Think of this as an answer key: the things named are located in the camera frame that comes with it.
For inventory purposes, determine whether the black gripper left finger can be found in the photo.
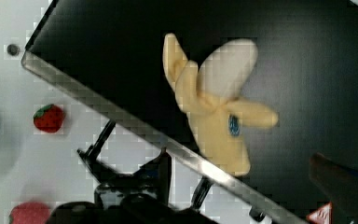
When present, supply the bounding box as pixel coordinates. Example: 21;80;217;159
46;151;218;224

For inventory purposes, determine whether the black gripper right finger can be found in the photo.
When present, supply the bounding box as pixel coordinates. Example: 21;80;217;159
309;153;358;224

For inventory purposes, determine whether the peeled toy banana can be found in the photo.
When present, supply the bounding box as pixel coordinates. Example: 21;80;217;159
162;34;279;175

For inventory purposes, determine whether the black toaster oven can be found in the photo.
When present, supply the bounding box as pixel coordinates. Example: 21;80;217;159
21;0;358;224

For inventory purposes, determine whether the light red toy strawberry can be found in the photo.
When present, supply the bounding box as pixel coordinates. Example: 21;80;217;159
9;202;49;224

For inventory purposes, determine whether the dark red toy strawberry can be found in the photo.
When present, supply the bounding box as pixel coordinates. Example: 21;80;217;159
34;104;65;133

